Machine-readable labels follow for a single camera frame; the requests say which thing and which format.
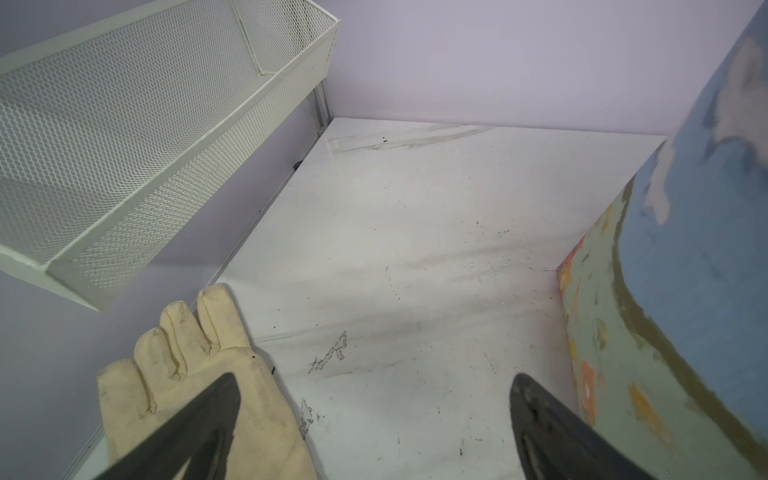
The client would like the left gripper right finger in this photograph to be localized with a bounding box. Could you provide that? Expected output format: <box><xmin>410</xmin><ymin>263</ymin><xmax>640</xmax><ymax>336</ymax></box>
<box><xmin>509</xmin><ymin>373</ymin><xmax>651</xmax><ymax>480</ymax></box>

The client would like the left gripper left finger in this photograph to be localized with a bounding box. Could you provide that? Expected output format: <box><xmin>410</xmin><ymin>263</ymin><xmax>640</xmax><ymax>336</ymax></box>
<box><xmin>99</xmin><ymin>373</ymin><xmax>241</xmax><ymax>480</ymax></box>

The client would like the white paper gift bag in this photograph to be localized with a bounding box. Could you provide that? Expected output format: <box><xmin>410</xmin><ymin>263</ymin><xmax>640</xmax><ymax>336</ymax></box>
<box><xmin>558</xmin><ymin>8</ymin><xmax>767</xmax><ymax>479</ymax></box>

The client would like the beige work glove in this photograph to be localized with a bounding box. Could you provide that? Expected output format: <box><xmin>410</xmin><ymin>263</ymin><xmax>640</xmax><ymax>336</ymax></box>
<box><xmin>97</xmin><ymin>284</ymin><xmax>317</xmax><ymax>479</ymax></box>

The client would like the white mesh shelf lower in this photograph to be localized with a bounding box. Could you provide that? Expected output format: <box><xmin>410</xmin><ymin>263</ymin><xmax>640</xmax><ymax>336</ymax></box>
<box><xmin>1</xmin><ymin>1</ymin><xmax>340</xmax><ymax>311</ymax></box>

